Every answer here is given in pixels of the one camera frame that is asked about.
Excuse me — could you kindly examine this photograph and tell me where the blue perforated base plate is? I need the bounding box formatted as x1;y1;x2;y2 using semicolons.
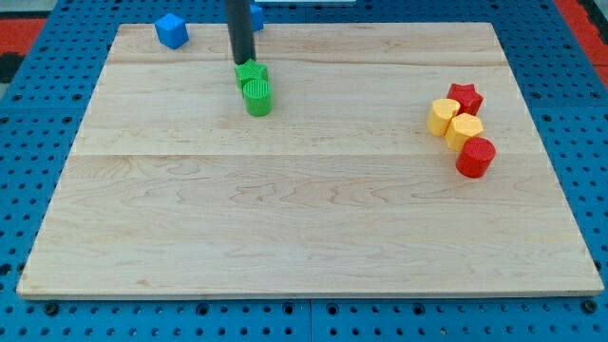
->
1;1;607;341

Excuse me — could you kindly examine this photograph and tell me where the light wooden board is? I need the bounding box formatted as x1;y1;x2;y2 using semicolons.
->
17;23;603;300

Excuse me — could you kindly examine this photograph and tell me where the red cylinder block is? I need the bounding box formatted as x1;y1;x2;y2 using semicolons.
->
455;137;497;179

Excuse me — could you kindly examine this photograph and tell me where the blue block behind rod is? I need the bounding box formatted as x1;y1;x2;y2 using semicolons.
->
250;5;264;32

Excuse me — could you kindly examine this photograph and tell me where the blue cube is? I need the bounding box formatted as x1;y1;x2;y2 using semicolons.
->
154;13;189;49

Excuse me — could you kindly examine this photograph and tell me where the yellow heart block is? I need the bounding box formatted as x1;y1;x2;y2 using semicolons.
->
427;98;461;137

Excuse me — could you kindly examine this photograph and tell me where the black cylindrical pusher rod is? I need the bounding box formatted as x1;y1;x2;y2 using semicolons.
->
225;0;257;65

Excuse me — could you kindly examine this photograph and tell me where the yellow hexagon block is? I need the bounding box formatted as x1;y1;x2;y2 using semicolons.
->
445;113;484;152

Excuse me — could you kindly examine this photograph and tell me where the green cylinder block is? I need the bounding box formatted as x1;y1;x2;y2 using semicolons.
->
242;80;273;117

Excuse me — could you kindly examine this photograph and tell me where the green star block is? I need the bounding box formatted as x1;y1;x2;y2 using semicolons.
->
235;59;269;90

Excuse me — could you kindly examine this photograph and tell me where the red star block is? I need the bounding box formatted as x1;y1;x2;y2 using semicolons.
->
447;84;484;116

